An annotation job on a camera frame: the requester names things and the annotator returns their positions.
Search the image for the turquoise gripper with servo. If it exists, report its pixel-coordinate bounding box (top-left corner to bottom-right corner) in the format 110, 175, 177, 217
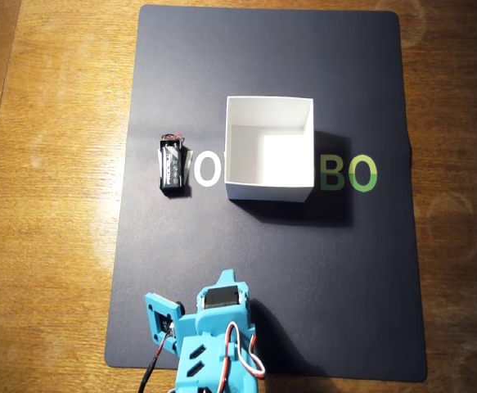
195, 269, 258, 336

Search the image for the small black battery pack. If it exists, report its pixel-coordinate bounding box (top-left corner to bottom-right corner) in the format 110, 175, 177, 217
155, 132, 191, 192

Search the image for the white open cardboard box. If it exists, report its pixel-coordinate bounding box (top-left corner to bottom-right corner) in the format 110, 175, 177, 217
224, 95, 315, 204

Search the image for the dark mat with printed letters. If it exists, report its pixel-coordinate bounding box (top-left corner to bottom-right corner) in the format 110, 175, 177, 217
104, 4, 428, 384

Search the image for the white red servo cable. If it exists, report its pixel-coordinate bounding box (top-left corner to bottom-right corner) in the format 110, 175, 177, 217
223, 321, 267, 380

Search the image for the black camera cable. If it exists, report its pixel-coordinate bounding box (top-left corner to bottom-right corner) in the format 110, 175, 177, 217
137, 323, 178, 393

